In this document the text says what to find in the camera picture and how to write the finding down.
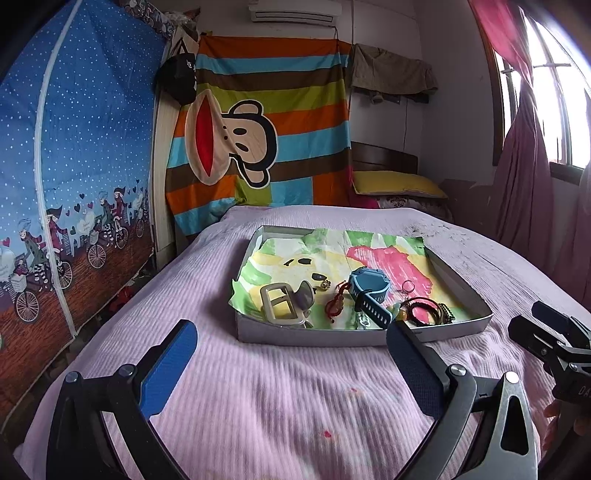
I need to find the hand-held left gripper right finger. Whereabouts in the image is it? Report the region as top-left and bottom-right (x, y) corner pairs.
(386, 319), (542, 480)

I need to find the magenta cloth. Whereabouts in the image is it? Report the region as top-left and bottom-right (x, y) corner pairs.
(346, 182), (382, 210)

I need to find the grey cardboard tray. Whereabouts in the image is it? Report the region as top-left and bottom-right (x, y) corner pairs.
(229, 224), (494, 345)

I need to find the striped monkey print blanket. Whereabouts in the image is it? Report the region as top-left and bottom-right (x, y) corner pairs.
(165, 34), (354, 237)

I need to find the beige wooden board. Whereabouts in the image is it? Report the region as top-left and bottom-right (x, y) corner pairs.
(150, 92), (179, 260)

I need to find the red string bracelet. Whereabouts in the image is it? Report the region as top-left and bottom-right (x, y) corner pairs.
(325, 281), (352, 320)

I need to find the painted paper liner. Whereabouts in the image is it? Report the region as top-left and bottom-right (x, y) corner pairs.
(229, 229), (468, 331)

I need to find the floral pillow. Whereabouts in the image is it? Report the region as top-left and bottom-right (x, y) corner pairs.
(374, 194), (456, 220)

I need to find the white air conditioner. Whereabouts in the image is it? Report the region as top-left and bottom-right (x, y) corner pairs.
(247, 0), (336, 25)

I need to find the person's right hand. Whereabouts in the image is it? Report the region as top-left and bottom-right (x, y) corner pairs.
(542, 399), (591, 457)

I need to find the black hair tie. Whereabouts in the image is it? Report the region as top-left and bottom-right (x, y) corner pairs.
(403, 298), (445, 328)

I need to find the blue printed fabric wardrobe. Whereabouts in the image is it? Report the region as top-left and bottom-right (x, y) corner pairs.
(0, 0), (170, 416)

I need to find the khaki jacket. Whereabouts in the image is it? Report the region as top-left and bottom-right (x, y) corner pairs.
(351, 42), (439, 105)

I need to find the black hanging bag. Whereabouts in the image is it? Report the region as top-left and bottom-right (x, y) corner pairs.
(154, 52), (198, 105)

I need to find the beige hair claw clip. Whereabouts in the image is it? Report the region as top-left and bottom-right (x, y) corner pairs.
(260, 280), (315, 329)

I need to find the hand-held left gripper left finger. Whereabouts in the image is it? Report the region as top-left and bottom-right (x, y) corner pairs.
(46, 319), (199, 480)

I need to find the brown wooden headboard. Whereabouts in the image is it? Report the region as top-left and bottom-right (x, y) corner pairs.
(351, 141), (419, 176)

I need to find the yellow pillow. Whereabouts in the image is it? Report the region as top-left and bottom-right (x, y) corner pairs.
(352, 171), (448, 199)

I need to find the blue smartwatch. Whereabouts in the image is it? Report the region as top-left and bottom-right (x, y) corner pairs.
(348, 268), (394, 330)

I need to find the pink curtain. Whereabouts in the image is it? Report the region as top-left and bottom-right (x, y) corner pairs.
(468, 0), (591, 303)

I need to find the window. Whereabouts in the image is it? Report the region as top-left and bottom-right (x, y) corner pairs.
(492, 9), (591, 172)

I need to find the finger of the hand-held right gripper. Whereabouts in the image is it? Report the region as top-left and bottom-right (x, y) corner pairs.
(531, 301), (591, 348)
(508, 315), (566, 367)

